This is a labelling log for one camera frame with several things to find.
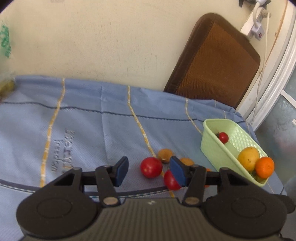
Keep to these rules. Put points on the brown round fruit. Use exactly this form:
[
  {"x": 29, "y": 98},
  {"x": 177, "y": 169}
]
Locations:
[{"x": 165, "y": 154}]

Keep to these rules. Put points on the white window frame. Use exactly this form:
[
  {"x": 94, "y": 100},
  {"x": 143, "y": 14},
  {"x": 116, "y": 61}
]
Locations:
[{"x": 275, "y": 76}]

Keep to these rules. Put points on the white power strip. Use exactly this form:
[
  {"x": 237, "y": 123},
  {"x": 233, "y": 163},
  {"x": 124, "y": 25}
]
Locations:
[{"x": 262, "y": 5}]

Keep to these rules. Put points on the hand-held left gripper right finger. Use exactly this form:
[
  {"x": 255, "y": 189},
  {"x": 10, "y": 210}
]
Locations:
[{"x": 178, "y": 171}]

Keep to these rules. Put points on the white power adapter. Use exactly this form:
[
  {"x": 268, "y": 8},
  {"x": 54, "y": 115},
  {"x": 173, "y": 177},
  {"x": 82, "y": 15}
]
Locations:
[{"x": 257, "y": 32}]

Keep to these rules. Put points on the clear plastic bag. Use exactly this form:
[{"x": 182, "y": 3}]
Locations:
[{"x": 5, "y": 58}]

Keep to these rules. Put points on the small red cherry tomato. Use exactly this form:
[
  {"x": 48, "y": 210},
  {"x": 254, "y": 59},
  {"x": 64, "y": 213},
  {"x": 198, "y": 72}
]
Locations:
[{"x": 223, "y": 137}]

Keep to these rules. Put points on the frosted window pane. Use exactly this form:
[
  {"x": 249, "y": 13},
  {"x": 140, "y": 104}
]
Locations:
[{"x": 282, "y": 143}]

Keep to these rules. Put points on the blue checked tablecloth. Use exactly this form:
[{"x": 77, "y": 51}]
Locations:
[{"x": 92, "y": 139}]

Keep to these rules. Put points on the light green plastic basket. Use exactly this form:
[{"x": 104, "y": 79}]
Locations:
[{"x": 212, "y": 148}]

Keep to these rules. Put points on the brown woven mat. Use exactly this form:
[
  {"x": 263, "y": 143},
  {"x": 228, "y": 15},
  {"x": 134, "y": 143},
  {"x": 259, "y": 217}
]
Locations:
[{"x": 212, "y": 62}]

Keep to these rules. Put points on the yellow mango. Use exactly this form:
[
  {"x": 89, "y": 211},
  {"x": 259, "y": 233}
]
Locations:
[{"x": 248, "y": 157}]

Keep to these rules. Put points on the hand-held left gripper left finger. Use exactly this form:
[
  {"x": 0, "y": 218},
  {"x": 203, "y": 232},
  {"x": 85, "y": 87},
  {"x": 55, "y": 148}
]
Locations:
[{"x": 121, "y": 170}]

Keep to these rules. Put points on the orange-brown round fruit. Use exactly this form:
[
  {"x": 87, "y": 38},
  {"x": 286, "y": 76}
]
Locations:
[{"x": 186, "y": 161}]

